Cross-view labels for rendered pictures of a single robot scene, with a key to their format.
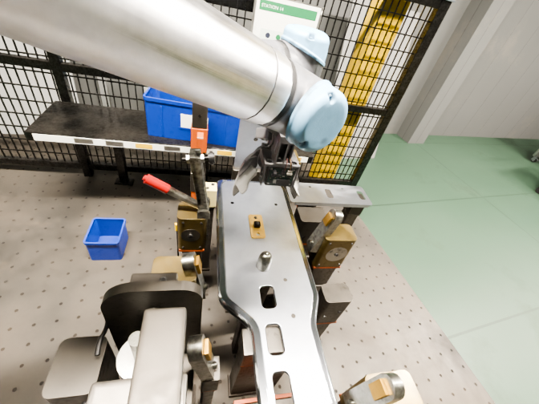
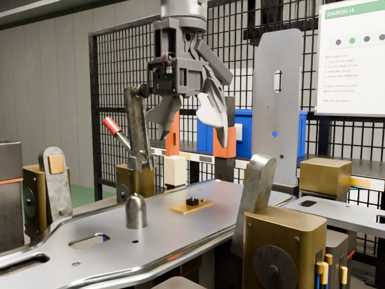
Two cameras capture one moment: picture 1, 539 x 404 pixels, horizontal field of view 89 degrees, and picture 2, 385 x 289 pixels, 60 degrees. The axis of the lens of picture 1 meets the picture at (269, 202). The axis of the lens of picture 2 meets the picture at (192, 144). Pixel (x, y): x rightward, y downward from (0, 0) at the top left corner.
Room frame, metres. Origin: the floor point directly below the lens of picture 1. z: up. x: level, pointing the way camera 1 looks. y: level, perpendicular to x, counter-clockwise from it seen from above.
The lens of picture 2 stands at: (0.23, -0.49, 1.19)
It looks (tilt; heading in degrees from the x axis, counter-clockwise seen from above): 7 degrees down; 62
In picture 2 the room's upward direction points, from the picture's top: straight up
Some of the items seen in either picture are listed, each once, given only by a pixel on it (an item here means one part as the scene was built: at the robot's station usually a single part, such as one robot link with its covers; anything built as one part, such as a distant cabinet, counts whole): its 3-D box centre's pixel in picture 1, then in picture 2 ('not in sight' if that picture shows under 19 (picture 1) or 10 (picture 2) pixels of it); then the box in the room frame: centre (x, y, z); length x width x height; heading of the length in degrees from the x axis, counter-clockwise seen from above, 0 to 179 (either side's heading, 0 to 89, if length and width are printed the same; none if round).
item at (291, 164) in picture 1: (278, 151); (180, 61); (0.48, 0.01, 1.25); 0.09 x 0.08 x 0.12; 19
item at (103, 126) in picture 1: (188, 133); (239, 156); (0.85, 0.35, 1.01); 0.90 x 0.22 x 0.03; 109
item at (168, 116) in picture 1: (197, 113); (248, 131); (0.86, 0.32, 1.09); 0.30 x 0.17 x 0.13; 103
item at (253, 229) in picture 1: (257, 224); (192, 202); (0.51, 0.02, 1.01); 0.08 x 0.04 x 0.01; 19
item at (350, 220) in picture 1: (342, 225); not in sight; (0.78, -0.29, 0.84); 0.05 x 0.05 x 0.29; 19
